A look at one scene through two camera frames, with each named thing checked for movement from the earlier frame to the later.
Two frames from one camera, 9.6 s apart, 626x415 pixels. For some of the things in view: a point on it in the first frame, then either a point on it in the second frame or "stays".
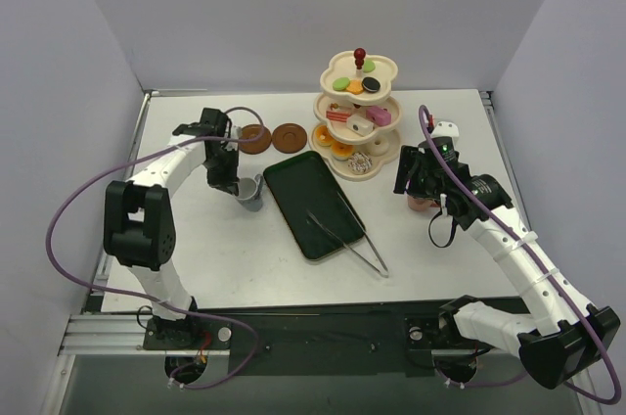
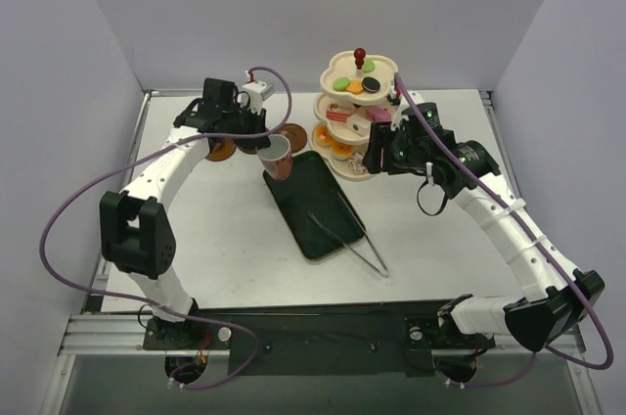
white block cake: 360,125 stays
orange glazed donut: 323,136 stays
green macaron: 340,83 stays
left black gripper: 222,176 → 251,128
